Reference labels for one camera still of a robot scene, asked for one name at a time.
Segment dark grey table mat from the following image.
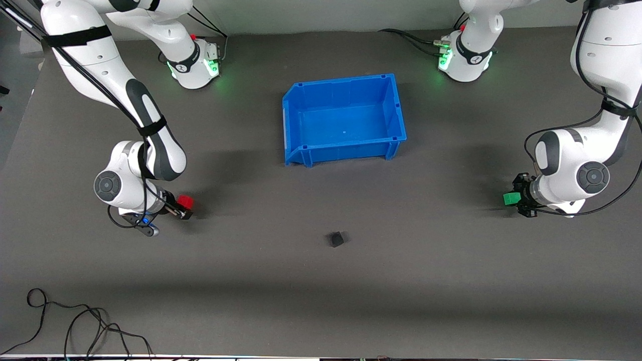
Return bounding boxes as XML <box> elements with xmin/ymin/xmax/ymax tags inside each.
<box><xmin>0</xmin><ymin>19</ymin><xmax>642</xmax><ymax>357</ymax></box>

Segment blue plastic storage bin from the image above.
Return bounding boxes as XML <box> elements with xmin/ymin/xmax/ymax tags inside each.
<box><xmin>282</xmin><ymin>73</ymin><xmax>407</xmax><ymax>168</ymax></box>

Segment black cable along right arm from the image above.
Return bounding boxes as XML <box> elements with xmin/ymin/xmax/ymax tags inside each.
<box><xmin>0</xmin><ymin>0</ymin><xmax>169</xmax><ymax>230</ymax></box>

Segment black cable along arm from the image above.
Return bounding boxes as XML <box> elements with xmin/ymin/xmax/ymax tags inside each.
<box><xmin>0</xmin><ymin>0</ymin><xmax>169</xmax><ymax>230</ymax></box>
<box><xmin>524</xmin><ymin>0</ymin><xmax>642</xmax><ymax>218</ymax></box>

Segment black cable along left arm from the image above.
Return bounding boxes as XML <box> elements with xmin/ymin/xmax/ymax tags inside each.
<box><xmin>524</xmin><ymin>0</ymin><xmax>642</xmax><ymax>218</ymax></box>

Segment thin loose black cable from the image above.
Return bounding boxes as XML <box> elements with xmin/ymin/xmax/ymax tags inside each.
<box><xmin>0</xmin><ymin>288</ymin><xmax>154</xmax><ymax>361</ymax></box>

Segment black left arm base cables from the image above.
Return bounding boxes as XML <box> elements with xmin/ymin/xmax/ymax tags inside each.
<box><xmin>378</xmin><ymin>10</ymin><xmax>470</xmax><ymax>59</ymax></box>

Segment black arm base cables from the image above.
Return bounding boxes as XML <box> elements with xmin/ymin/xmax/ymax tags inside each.
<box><xmin>378</xmin><ymin>10</ymin><xmax>470</xmax><ymax>59</ymax></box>
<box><xmin>180</xmin><ymin>7</ymin><xmax>229</xmax><ymax>64</ymax></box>

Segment black right arm base cables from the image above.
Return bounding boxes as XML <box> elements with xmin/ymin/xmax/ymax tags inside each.
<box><xmin>180</xmin><ymin>7</ymin><xmax>229</xmax><ymax>64</ymax></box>

